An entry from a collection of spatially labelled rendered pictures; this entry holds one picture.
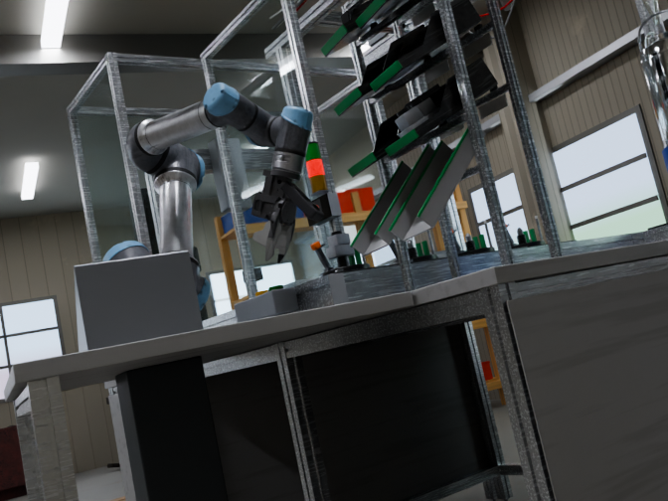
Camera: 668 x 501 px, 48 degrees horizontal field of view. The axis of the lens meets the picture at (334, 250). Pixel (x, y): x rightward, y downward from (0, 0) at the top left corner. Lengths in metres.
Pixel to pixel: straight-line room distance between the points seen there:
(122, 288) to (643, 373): 1.04
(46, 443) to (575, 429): 0.86
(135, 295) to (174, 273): 0.09
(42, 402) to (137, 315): 0.41
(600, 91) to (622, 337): 4.78
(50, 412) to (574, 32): 5.66
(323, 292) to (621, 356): 0.70
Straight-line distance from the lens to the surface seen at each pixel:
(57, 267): 10.46
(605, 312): 1.50
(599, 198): 6.24
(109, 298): 1.58
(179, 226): 1.97
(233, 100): 1.76
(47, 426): 1.23
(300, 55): 2.42
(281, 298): 1.87
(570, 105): 6.44
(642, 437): 1.53
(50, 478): 1.24
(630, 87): 6.02
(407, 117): 1.68
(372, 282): 1.86
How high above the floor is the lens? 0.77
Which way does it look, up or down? 8 degrees up
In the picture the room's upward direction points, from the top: 12 degrees counter-clockwise
